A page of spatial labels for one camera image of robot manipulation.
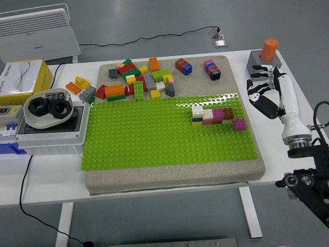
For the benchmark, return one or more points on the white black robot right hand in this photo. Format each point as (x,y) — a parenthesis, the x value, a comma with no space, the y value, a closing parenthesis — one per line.
(289,103)

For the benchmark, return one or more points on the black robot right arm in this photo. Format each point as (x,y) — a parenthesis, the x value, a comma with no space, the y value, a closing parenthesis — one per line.
(318,159)

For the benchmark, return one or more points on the magenta toy brick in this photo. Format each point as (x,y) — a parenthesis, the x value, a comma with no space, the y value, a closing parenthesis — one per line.
(218,114)
(239,124)

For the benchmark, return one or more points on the brown toy brick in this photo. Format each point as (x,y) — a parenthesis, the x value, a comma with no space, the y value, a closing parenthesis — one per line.
(228,113)

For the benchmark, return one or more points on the white flat toy brick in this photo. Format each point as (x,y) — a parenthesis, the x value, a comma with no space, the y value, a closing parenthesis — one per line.
(227,121)

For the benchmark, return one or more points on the pink flat toy brick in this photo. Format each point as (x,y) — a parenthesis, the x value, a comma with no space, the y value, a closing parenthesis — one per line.
(207,122)

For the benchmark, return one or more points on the blue toy brick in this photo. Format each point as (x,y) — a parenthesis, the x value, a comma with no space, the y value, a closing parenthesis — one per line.
(197,119)

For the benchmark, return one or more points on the yellow flat toy brick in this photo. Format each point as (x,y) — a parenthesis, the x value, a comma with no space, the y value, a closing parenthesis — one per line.
(197,123)

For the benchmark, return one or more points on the yellow pink toy brick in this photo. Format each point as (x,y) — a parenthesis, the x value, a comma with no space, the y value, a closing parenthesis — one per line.
(168,78)

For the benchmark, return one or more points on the lime green toy brick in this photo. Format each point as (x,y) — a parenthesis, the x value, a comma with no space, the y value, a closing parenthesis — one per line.
(160,75)

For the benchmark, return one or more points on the small yellow toy brick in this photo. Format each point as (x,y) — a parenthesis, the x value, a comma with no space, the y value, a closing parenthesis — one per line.
(155,94)
(143,70)

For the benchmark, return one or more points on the orange long toy brick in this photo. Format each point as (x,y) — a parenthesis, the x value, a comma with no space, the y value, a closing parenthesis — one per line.
(154,64)

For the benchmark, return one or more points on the grey long toy brick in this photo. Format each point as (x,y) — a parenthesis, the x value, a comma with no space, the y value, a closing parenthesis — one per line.
(150,81)

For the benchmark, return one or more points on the green studded baseplate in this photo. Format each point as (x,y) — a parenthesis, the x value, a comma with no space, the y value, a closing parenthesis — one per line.
(144,133)

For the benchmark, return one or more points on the red long toy brick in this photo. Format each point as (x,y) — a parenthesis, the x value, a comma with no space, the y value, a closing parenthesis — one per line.
(142,80)

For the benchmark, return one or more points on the green long toy brick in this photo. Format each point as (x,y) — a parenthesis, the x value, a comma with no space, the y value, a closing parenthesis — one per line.
(138,90)

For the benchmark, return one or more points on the dark green toy brick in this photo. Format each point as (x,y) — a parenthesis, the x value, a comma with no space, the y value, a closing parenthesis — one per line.
(133,72)

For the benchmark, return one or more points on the yellow white toy brick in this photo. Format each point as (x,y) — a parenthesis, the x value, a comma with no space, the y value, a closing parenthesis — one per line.
(130,79)

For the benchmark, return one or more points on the large red toy brick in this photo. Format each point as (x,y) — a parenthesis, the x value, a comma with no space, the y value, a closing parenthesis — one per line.
(127,68)

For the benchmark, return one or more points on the small green toy brick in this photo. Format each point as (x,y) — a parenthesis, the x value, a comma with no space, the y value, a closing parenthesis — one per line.
(127,61)

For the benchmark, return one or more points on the green flat toy brick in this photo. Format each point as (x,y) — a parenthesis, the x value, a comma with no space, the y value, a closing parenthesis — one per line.
(117,98)

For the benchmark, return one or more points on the small pink toy brick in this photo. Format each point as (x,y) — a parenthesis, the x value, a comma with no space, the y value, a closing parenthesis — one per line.
(119,66)

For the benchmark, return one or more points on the large orange toy brick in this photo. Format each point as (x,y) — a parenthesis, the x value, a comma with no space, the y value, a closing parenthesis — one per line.
(114,90)

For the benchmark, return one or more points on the dark grey toy brick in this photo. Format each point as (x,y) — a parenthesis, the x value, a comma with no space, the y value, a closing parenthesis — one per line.
(113,73)

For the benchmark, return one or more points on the red sloped toy brick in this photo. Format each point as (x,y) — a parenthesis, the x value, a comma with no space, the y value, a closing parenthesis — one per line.
(101,92)

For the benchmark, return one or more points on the tiny green toy piece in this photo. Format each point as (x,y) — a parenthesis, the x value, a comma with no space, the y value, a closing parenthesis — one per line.
(91,100)

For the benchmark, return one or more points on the light grey toy brick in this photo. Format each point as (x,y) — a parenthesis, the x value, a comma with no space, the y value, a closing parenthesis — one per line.
(87,93)

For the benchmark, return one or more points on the yellow sloped toy brick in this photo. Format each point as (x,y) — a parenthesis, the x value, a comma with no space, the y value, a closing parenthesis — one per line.
(82,82)

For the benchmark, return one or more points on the orange flat toy brick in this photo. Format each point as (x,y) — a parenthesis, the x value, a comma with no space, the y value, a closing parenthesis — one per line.
(73,88)

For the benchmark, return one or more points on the grey block holder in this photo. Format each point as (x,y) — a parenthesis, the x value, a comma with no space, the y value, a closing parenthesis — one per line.
(254,59)

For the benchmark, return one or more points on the orange cylinder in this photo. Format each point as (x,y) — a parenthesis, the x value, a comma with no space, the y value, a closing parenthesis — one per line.
(269,49)

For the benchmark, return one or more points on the dark red flat brick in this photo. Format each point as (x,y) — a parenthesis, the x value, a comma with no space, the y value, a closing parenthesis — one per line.
(217,122)

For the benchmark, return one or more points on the magenta blue black brick stack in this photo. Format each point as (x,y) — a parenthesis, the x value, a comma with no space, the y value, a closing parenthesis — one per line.
(212,70)

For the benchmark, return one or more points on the closed silver floor socket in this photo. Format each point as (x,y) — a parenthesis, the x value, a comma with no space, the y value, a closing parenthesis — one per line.
(220,43)

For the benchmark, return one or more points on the open silver floor socket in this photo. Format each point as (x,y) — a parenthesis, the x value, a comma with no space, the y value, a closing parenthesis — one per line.
(216,33)

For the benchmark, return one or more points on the brown red blue brick stack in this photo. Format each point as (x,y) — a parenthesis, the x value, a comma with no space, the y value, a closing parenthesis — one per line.
(183,66)

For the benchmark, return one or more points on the white table leg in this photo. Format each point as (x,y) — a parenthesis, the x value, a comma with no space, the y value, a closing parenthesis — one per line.
(63,223)
(250,213)

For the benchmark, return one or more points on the dark grey sloped brick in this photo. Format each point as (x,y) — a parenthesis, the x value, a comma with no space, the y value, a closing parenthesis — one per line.
(170,90)

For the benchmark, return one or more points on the grey-brown foam mat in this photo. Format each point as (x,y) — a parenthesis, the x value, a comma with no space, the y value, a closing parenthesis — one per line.
(180,177)

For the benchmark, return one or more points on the grey metal plate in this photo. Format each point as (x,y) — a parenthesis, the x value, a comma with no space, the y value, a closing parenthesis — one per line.
(174,243)

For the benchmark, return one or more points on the large black hex nut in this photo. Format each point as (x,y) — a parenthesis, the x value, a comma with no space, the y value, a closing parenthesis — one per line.
(38,106)
(59,108)

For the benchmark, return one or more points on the small black terminal block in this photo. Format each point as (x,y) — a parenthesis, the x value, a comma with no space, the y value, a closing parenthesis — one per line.
(54,95)

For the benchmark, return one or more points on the grey electrical junction box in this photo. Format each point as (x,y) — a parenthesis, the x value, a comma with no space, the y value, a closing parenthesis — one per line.
(51,141)

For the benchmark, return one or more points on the black plug on floor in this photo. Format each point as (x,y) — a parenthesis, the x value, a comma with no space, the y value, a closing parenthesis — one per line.
(88,244)

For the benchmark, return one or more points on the white plastic bowl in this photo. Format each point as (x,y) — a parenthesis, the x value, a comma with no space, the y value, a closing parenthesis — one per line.
(41,122)

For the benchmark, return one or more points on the white electric panel heater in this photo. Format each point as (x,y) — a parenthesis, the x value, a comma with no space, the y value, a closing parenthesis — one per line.
(36,33)

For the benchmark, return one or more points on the yellow white tissue box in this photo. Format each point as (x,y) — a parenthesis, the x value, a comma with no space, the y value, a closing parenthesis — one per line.
(18,77)

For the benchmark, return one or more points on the white circuit breaker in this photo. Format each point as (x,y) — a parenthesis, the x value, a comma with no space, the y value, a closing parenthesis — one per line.
(7,131)

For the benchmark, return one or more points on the grey push-button switch box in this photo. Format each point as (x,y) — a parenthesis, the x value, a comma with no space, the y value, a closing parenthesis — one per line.
(10,114)

